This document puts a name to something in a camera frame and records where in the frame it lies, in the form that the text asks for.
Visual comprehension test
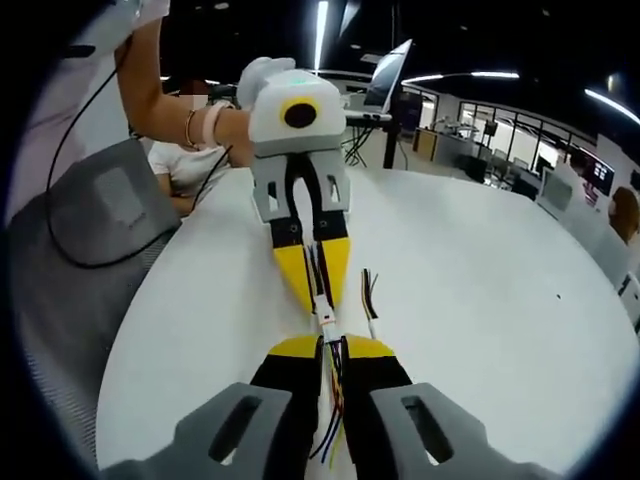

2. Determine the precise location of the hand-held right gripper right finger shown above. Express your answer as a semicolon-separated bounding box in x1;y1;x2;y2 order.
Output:
342;335;550;480

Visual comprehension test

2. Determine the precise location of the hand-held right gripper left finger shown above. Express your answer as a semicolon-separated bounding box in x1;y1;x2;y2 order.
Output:
102;335;326;480

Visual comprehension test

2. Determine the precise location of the JST connector wire harness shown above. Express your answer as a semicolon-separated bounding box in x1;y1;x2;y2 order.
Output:
360;268;382;342
303;239;338;325

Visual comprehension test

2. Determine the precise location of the JST socket wire harness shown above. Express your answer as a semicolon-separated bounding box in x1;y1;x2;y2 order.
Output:
308;323;351;461

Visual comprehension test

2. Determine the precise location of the person's left hand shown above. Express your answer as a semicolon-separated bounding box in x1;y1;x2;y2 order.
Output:
215;106;255;168

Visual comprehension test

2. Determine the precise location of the pink wristband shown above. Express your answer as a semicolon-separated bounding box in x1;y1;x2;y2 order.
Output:
199;99;236;147

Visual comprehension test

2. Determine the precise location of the ceiling light strip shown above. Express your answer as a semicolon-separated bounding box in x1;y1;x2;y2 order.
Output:
401;70;521;85
313;0;330;71
583;88;640;127

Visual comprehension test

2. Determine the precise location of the open silver laptop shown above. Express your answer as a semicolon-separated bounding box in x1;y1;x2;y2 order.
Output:
344;38;416;121

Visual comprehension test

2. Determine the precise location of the grey worn device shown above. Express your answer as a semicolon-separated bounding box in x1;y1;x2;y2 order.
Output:
49;138;182;269

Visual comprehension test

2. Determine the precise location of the grey mesh chair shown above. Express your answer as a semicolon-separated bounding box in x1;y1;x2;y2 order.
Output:
7;199;174;474

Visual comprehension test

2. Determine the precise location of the dark computer monitor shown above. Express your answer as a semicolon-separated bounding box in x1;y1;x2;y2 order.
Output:
588;162;617;197

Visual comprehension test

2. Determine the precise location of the black desk frame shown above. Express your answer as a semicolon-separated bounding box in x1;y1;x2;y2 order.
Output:
344;112;406;170

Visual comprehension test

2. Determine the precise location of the black device cable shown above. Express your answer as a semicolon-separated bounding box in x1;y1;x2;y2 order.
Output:
46;42;235;270

